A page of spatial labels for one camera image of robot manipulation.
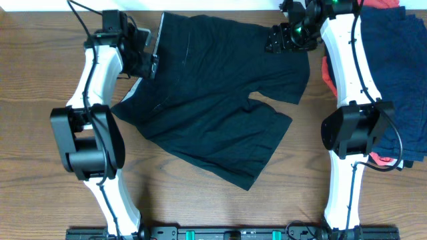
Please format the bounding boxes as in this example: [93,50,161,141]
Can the black shorts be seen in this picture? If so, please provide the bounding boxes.
[112,13,310,190]

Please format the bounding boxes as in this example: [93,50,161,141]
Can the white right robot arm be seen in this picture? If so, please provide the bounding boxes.
[266,1,394,239]

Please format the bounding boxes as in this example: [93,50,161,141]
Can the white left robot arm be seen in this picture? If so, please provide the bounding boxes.
[50,10,159,239]

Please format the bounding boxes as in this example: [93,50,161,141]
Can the orange red garment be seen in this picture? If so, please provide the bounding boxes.
[322,0,400,166]

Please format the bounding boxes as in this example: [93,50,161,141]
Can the navy blue shorts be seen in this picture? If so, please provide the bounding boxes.
[360,6,426,161]

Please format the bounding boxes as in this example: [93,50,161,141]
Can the black garment under pile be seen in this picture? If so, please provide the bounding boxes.
[398,160,414,169]

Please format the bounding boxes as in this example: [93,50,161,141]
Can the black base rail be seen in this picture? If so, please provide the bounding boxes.
[65,223,400,240]

